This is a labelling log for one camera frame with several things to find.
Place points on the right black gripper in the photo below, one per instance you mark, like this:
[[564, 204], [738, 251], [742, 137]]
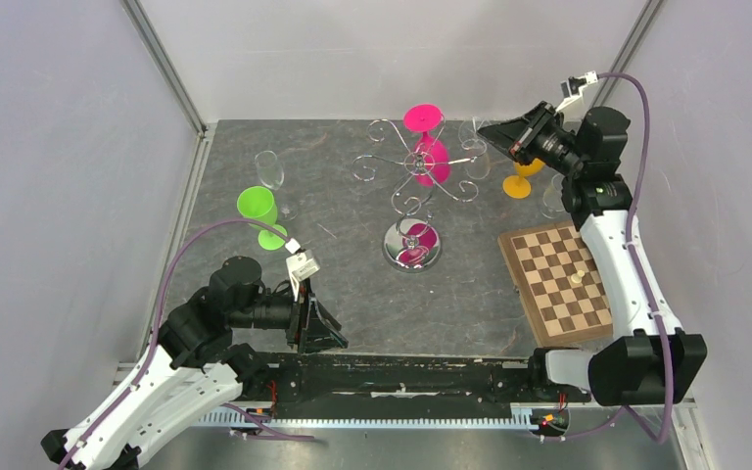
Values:
[[517, 137]]

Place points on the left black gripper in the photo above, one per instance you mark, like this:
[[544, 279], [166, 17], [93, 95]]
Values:
[[298, 330]]

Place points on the orange wine glass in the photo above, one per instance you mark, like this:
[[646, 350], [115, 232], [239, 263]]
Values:
[[517, 185]]

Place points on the chrome wine glass rack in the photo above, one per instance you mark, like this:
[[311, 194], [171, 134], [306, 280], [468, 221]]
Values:
[[411, 244]]

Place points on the green wine glass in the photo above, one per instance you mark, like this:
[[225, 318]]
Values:
[[258, 203]]

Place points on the clear wine glass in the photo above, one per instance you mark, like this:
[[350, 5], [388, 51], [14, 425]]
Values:
[[271, 175]]

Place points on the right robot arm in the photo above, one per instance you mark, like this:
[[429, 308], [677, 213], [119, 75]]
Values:
[[652, 360]]

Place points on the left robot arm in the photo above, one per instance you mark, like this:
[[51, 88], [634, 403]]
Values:
[[194, 366]]

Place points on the pink wine glass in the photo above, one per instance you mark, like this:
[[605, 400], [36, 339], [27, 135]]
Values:
[[431, 162]]

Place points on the white chess piece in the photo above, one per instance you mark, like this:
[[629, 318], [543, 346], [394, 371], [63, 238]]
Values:
[[578, 277]]

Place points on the wooden chessboard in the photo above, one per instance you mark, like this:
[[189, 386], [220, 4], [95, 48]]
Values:
[[540, 261]]

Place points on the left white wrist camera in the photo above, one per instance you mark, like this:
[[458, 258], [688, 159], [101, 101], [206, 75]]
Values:
[[301, 264]]

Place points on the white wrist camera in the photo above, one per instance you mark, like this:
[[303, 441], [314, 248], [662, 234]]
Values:
[[573, 92], [301, 264]]

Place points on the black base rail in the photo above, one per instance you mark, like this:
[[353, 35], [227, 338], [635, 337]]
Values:
[[359, 386]]

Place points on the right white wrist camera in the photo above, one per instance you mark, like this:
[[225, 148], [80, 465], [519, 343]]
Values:
[[573, 92]]

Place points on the white slotted cable duct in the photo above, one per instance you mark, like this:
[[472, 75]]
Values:
[[519, 419]]

